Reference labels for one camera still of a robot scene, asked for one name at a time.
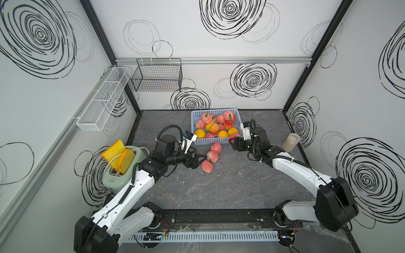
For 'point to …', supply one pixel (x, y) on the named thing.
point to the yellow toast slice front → (126, 160)
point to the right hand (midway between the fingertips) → (235, 139)
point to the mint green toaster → (113, 180)
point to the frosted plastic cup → (291, 141)
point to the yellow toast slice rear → (116, 149)
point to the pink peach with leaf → (206, 119)
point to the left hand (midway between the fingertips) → (200, 153)
